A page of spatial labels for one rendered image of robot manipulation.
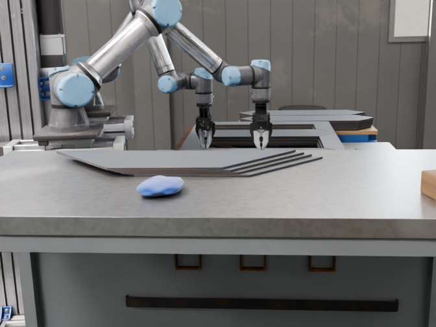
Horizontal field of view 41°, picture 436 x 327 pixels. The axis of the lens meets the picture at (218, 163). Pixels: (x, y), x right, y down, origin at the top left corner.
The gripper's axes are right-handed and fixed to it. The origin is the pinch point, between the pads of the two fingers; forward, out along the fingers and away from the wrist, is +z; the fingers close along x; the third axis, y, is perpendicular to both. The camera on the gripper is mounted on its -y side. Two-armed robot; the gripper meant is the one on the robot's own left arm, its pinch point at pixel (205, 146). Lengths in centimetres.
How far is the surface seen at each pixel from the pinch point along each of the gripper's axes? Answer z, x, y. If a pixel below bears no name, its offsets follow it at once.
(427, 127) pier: 49, 178, -293
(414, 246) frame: -14, 56, 150
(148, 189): -22, 2, 139
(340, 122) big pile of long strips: 3, 69, -72
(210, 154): -22, 12, 106
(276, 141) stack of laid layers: 3.1, 32.5, -24.7
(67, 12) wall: -62, -144, -254
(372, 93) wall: 17, 126, -294
